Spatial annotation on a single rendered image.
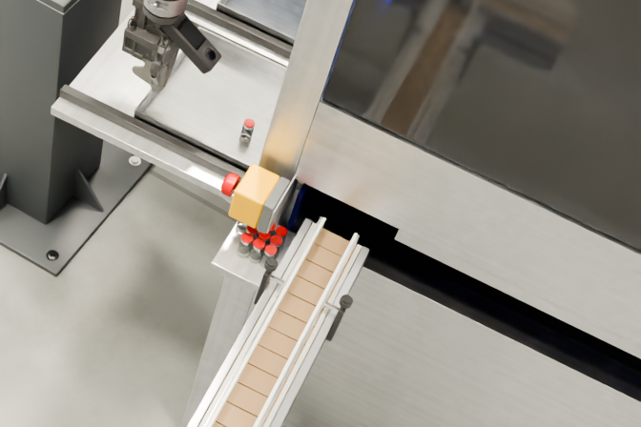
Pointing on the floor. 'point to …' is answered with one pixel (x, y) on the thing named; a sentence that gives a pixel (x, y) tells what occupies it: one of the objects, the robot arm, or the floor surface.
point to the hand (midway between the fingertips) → (161, 88)
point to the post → (290, 127)
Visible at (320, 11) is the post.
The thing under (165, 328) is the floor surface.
